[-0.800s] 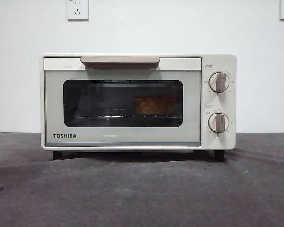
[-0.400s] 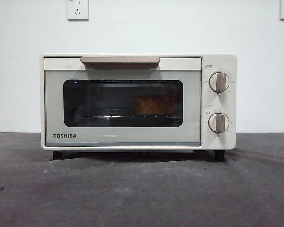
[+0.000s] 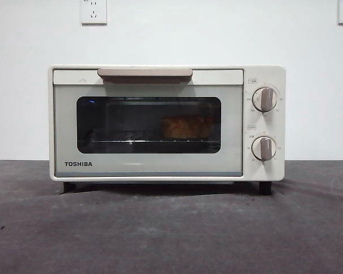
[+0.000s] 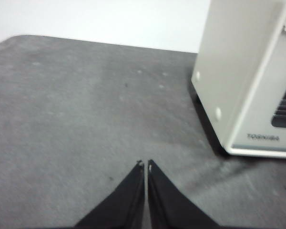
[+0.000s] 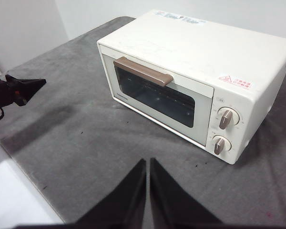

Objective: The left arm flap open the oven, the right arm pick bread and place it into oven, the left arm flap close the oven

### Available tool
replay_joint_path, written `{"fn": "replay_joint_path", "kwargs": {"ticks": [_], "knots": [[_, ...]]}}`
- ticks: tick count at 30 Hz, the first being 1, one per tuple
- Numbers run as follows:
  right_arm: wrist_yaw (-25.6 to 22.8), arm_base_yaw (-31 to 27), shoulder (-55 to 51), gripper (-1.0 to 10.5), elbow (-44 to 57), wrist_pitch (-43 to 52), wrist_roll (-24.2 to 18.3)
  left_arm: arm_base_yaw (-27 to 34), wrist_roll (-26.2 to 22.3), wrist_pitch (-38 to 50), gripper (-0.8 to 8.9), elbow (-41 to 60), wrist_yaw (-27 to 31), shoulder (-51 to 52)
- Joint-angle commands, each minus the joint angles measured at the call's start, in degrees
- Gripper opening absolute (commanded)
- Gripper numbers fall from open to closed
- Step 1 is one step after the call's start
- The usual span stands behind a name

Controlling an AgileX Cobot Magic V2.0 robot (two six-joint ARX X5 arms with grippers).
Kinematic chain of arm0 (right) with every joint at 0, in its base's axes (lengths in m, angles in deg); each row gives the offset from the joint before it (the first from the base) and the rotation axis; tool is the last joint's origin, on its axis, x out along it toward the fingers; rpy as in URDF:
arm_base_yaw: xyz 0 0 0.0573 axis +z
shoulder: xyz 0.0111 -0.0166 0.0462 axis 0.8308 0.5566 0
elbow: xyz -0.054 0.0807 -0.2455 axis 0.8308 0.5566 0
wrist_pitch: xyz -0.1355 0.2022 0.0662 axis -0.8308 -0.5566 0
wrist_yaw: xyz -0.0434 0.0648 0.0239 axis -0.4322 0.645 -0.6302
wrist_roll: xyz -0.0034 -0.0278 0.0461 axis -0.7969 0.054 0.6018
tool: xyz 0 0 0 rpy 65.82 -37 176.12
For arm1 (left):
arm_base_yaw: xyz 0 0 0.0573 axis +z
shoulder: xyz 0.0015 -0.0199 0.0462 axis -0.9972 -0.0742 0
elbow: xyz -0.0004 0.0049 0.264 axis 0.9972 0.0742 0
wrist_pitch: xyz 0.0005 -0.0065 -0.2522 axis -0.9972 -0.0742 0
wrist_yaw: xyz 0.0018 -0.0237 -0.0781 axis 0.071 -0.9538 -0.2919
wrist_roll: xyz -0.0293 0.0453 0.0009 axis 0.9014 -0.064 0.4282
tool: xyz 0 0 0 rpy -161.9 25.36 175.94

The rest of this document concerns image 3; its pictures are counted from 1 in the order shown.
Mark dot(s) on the golden braided bread loaf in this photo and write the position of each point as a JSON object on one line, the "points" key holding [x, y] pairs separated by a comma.
{"points": [[185, 127]]}

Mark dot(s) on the white beige oven knob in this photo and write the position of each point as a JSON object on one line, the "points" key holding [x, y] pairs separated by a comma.
{"points": [[264, 99], [263, 148]]}

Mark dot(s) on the white Toshiba toaster oven body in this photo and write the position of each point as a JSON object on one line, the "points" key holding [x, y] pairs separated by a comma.
{"points": [[280, 128]]}

